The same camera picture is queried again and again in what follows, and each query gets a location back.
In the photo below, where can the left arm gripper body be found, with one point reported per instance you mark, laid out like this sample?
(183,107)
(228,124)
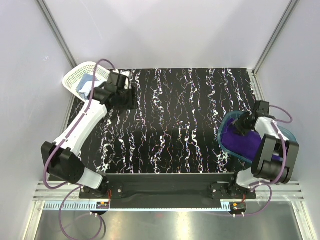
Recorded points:
(127,99)

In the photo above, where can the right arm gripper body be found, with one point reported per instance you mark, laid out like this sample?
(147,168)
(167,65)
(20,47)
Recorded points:
(242,125)

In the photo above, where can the purple microfiber towel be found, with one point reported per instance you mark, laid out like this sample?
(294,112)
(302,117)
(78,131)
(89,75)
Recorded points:
(265,143)

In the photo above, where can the white towel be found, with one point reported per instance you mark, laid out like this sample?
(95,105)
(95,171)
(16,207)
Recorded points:
(84,95)

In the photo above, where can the light blue towel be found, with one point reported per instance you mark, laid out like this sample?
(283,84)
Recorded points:
(85,84)

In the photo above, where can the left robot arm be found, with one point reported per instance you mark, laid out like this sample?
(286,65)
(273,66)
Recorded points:
(61,158)

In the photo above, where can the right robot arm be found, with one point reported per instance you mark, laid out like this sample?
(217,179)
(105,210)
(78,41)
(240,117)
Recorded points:
(273,172)

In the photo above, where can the white perforated laundry basket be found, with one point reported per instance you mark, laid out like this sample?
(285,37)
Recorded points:
(71,80)

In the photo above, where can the blue transparent plastic tray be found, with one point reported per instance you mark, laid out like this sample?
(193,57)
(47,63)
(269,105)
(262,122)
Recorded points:
(254,138)

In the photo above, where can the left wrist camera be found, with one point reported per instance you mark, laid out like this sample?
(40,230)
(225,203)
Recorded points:
(117,81)

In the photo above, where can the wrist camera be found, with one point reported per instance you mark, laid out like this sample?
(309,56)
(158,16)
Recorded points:
(117,81)
(261,109)

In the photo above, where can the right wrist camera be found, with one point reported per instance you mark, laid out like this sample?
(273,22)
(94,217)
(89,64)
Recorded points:
(261,109)

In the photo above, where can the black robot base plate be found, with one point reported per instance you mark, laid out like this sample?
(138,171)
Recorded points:
(165,190)

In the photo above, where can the aluminium frame rail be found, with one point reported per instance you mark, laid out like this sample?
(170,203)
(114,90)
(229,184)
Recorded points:
(67,198)

